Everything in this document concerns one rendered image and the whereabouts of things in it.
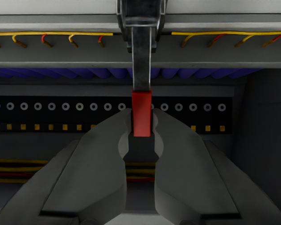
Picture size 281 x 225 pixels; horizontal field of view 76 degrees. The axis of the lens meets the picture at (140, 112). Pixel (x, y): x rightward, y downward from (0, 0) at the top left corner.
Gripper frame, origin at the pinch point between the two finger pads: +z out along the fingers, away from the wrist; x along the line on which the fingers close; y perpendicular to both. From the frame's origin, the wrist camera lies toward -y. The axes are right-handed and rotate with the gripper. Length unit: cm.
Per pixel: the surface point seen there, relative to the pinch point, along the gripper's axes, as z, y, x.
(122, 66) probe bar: 3.8, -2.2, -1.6
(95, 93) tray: 12.3, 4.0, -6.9
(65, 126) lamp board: 10.2, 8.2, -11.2
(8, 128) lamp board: 10.0, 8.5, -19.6
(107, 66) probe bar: 3.8, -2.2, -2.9
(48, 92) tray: 12.3, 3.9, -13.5
